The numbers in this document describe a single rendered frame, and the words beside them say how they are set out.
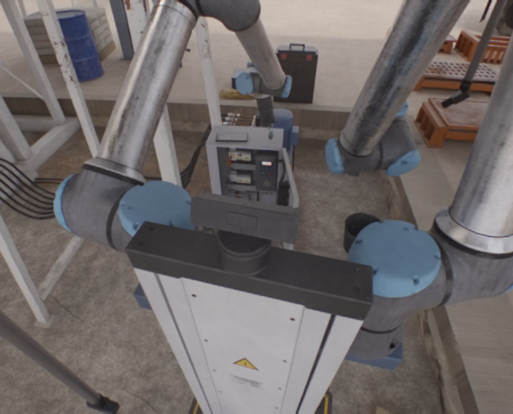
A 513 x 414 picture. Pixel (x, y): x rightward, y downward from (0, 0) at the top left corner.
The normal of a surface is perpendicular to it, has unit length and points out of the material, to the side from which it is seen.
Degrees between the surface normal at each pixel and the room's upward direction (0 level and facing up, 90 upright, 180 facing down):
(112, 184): 56
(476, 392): 0
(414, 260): 5
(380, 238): 5
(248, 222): 61
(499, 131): 87
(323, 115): 90
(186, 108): 90
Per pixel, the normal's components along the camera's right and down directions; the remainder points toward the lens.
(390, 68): -0.72, 0.61
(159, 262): -0.26, 0.66
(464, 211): -0.96, 0.18
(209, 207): -0.22, 0.23
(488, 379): 0.00, -0.73
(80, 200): -0.23, -0.17
